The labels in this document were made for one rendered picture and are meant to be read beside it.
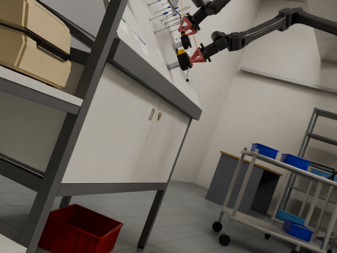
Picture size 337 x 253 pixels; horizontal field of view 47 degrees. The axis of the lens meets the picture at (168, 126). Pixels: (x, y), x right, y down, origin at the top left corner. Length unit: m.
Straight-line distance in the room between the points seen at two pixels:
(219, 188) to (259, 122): 2.14
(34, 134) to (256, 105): 6.54
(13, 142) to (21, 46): 0.45
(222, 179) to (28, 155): 4.68
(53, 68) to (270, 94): 6.73
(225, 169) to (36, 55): 4.97
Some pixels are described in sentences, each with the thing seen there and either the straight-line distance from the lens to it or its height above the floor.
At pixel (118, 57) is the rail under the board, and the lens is 1.17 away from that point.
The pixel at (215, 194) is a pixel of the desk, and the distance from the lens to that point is 5.76.
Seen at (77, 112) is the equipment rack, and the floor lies 0.62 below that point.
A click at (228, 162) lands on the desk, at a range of 5.73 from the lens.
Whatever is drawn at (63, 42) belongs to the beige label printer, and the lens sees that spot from 1.04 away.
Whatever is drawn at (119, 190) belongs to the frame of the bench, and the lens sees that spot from 1.62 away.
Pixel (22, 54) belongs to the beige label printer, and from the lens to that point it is 0.89.
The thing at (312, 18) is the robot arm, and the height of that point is 1.50.
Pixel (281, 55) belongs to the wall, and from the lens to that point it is 7.75.
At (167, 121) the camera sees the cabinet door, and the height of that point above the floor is 0.72.
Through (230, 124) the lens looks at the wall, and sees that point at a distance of 7.60.
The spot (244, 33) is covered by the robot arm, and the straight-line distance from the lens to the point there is 2.01.
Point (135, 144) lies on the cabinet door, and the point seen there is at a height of 0.57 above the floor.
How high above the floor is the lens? 0.64
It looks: 2 degrees up
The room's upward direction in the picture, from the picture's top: 20 degrees clockwise
